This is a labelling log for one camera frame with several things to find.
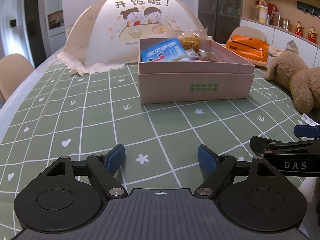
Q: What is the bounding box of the blue snack packet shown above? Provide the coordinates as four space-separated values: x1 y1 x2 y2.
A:
140 37 187 63

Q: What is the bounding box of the glass door cabinet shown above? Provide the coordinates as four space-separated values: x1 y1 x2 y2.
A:
199 0 244 44

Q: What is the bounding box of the white plush toy label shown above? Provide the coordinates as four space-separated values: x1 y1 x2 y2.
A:
301 113 317 126

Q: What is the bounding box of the white cabinet with niche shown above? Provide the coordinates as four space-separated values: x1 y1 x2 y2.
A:
44 0 67 38

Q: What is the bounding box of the brown plush dog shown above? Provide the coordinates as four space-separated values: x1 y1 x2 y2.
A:
264 40 320 113

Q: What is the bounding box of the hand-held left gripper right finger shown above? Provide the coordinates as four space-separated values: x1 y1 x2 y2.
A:
194 144 274 197

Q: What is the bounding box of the orange tissue pack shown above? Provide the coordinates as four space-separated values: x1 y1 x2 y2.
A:
226 34 270 62

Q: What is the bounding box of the green checked tablecloth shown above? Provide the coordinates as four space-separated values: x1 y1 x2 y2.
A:
0 60 320 198

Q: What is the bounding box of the red meat snack packet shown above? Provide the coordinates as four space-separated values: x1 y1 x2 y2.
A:
186 49 202 61

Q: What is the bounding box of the yellow noodle snack packet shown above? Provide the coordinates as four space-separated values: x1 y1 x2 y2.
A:
175 29 208 50

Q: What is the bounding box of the beige chair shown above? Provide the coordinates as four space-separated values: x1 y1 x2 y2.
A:
229 26 267 43
0 54 35 104

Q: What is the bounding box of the yellow bottle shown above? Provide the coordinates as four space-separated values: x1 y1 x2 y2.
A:
259 5 268 23

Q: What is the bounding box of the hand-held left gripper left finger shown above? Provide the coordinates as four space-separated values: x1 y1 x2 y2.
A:
45 144 128 198

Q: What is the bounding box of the dark door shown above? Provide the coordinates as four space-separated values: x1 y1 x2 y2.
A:
24 0 44 68

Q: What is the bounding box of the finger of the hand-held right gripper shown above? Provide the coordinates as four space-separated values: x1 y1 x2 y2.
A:
294 124 320 138
250 136 320 158

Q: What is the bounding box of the pink cardboard box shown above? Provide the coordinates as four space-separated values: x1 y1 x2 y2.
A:
137 38 255 105

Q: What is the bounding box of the red bag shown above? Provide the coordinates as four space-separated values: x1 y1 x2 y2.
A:
267 2 278 18

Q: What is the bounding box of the printed mesh food cover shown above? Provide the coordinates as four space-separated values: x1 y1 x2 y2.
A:
56 0 214 76

